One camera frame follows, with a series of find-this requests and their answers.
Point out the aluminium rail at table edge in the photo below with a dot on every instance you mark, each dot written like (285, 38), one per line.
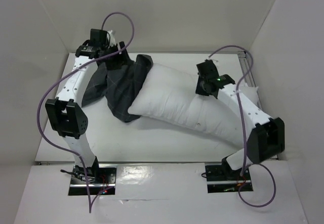
(245, 62)

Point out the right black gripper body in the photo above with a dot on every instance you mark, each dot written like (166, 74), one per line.
(201, 85)

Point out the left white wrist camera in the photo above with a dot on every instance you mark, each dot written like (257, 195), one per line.
(111, 38)

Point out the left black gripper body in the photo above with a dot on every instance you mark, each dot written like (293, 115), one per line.
(108, 49)

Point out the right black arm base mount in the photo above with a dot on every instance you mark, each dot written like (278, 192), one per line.
(220, 182)

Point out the white pillow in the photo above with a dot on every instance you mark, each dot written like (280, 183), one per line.
(169, 95)

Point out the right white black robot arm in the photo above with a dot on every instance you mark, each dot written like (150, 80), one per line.
(263, 136)

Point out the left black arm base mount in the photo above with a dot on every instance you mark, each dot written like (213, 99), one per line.
(102, 182)

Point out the dark grey checked pillowcase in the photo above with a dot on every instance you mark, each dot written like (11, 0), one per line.
(120, 87)

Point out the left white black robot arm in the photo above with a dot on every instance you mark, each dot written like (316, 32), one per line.
(65, 112)

